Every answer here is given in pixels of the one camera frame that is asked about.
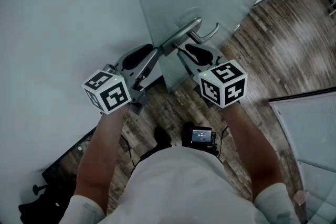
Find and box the metal door lock handle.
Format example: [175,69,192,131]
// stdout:
[159,17,220,57]

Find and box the person's right forearm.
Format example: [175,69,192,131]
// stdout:
[223,102,284,203]

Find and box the clear plastic cup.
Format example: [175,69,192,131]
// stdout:
[293,190,311,206]

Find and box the person's left forearm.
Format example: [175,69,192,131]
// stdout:
[73,107,130,198]

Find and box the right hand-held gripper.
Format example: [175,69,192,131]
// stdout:
[176,43,248,109]

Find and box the person's black shoe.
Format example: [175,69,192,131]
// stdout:
[182,122,194,144]
[153,125,173,147]

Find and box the person's white shirt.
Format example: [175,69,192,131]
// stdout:
[59,145,301,224]

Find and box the black office chair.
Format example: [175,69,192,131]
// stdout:
[18,183,77,224]

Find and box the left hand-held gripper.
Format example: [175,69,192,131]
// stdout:
[81,44,160,115]

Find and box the thin black cable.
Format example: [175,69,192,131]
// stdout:
[217,125,229,164]
[119,133,138,169]

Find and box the black screen recorder device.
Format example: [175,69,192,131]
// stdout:
[190,127,217,148]

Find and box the glass partition with blinds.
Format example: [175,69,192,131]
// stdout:
[269,86,336,224]

